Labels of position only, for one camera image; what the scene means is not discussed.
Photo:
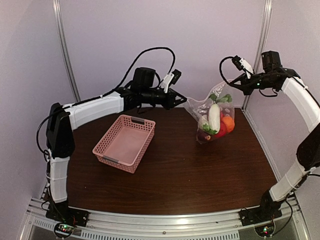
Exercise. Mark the pink plastic basket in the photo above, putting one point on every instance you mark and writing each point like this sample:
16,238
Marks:
125,143

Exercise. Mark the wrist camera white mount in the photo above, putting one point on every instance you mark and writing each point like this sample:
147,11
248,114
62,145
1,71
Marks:
170,79
242,65

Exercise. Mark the red toy fruit front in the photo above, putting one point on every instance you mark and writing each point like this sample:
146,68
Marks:
222,131

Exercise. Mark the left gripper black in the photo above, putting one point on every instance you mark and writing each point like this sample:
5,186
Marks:
171,102

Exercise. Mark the aluminium frame post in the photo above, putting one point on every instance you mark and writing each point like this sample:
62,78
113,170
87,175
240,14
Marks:
64,49
264,32

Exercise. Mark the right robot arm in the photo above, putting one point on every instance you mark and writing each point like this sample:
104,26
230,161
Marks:
287,81

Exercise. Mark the white toy vegetable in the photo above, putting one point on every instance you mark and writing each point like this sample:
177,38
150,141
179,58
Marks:
210,123

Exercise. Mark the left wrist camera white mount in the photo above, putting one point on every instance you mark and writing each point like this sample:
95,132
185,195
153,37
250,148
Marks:
170,79

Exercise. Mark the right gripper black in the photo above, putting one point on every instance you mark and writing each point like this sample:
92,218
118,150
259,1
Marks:
245,86

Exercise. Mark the front aluminium rail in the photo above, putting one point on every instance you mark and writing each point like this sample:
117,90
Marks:
224,225

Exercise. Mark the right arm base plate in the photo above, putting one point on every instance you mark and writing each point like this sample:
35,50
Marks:
252,216

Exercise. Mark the left aluminium frame post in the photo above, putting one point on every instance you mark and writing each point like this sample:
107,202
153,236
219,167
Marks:
64,49

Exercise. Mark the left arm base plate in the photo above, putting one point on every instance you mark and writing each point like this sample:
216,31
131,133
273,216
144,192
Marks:
72,216

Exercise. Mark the right aluminium frame post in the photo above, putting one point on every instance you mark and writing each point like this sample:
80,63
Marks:
264,32

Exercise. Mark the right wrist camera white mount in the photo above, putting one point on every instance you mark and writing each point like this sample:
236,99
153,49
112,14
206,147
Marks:
242,65

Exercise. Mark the dark purple toy fruit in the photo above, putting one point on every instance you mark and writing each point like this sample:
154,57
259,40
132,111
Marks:
203,137

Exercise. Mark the orange toy fruit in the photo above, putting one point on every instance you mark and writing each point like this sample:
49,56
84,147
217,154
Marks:
229,123

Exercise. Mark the clear zip top bag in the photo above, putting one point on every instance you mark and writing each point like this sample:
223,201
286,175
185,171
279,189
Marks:
198,108

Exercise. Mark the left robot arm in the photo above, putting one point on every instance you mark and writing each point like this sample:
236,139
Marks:
64,119

